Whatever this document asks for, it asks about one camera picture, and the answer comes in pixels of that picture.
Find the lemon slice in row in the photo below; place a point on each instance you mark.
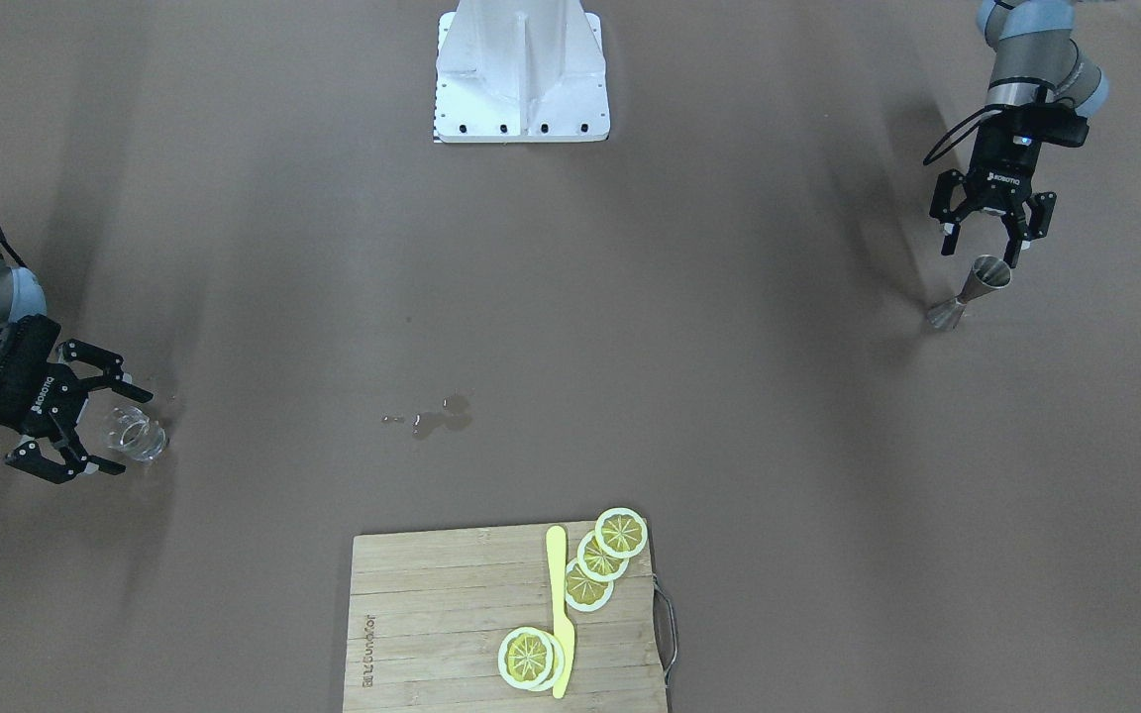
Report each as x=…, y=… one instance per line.
x=584, y=594
x=595, y=563

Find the steel double jigger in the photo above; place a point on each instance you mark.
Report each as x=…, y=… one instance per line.
x=987, y=274

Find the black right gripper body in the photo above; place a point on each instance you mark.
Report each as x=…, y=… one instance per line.
x=33, y=393

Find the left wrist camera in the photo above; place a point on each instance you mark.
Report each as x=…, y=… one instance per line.
x=1046, y=123

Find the small glass measuring beaker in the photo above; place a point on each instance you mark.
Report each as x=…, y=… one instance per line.
x=129, y=431

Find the lower lemon slice of pair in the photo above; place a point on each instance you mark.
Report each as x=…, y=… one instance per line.
x=558, y=661

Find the yellow plastic knife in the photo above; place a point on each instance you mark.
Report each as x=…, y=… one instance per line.
x=556, y=551

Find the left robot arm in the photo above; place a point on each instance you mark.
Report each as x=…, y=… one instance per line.
x=1043, y=90

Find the wooden cutting board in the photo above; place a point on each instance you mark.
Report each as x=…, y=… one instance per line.
x=429, y=610

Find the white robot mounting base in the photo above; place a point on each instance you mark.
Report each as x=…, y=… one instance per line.
x=520, y=71

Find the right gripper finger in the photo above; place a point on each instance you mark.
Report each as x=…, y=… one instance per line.
x=51, y=450
x=111, y=374

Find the lemon slice near board handle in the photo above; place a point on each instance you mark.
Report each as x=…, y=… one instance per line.
x=621, y=532

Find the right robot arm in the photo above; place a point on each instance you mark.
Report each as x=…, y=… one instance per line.
x=21, y=295

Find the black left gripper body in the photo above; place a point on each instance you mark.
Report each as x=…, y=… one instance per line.
x=1001, y=168

